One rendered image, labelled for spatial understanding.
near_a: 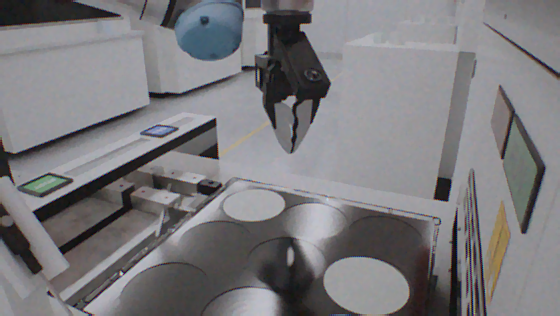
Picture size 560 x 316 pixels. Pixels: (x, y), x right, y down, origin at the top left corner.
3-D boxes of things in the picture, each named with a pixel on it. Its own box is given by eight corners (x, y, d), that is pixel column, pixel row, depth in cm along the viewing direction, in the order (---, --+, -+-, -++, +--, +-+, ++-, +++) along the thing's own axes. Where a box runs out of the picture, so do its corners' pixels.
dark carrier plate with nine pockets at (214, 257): (433, 225, 57) (434, 221, 57) (404, 448, 28) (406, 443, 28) (236, 184, 69) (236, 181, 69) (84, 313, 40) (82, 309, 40)
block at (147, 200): (182, 209, 64) (180, 193, 63) (169, 219, 61) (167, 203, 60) (145, 199, 67) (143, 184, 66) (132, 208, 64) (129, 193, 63)
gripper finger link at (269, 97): (290, 123, 59) (290, 68, 56) (294, 127, 58) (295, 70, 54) (262, 127, 58) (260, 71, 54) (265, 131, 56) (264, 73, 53)
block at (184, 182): (207, 189, 71) (206, 174, 70) (197, 197, 68) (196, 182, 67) (173, 181, 74) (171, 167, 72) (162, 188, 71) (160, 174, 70)
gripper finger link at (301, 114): (296, 141, 66) (296, 88, 62) (311, 153, 61) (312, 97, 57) (279, 143, 65) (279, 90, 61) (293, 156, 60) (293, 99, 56)
